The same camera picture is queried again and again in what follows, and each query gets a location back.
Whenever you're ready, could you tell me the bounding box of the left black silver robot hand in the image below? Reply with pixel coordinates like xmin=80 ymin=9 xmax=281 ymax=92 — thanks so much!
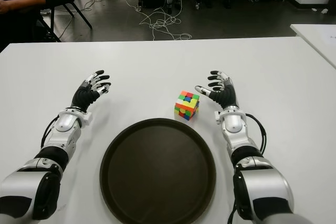
xmin=71 ymin=70 xmax=111 ymax=113

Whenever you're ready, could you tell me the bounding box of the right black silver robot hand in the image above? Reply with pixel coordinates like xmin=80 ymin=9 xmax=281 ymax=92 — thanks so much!
xmin=194 ymin=70 xmax=240 ymax=111

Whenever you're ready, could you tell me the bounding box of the multicoloured Rubik's cube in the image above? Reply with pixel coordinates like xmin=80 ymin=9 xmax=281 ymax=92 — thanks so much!
xmin=173 ymin=90 xmax=201 ymax=122

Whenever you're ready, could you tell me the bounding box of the dark brown round plate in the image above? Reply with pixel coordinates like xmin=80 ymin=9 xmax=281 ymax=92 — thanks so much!
xmin=99 ymin=118 xmax=217 ymax=224

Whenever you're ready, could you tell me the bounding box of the white side table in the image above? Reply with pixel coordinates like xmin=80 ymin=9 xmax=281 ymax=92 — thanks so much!
xmin=290 ymin=24 xmax=336 ymax=69

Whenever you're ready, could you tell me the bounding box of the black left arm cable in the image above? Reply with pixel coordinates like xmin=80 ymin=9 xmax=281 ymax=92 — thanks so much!
xmin=41 ymin=115 xmax=60 ymax=151

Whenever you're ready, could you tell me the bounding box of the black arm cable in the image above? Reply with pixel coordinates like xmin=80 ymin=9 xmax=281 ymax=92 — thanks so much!
xmin=41 ymin=115 xmax=60 ymax=151
xmin=245 ymin=113 xmax=267 ymax=156

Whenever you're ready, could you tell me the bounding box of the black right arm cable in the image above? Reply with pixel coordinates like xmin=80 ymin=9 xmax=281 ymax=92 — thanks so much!
xmin=245 ymin=113 xmax=267 ymax=156

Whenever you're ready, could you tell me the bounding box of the tangled white floor cable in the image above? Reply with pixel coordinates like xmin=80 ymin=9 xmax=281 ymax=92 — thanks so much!
xmin=125 ymin=0 xmax=193 ymax=41

